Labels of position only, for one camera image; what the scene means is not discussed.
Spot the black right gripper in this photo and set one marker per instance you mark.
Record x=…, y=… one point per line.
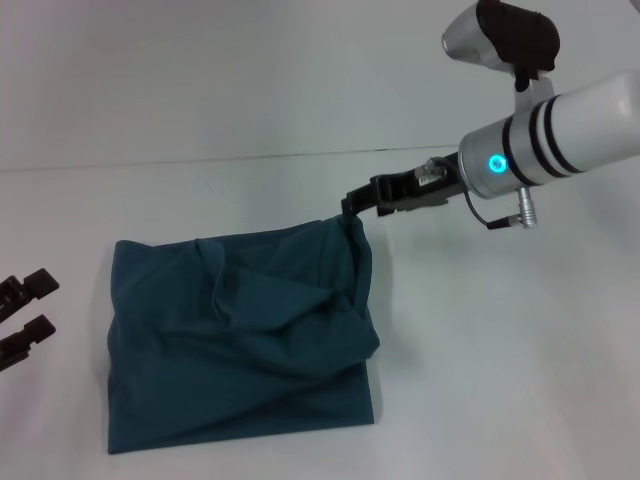
x=420, y=187

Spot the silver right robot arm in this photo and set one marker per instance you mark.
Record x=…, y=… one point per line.
x=550, y=130

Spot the teal T-shirt with FREE! print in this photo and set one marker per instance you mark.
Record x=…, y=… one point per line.
x=240, y=350

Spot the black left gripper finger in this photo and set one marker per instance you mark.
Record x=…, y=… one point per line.
x=30, y=290
x=27, y=337

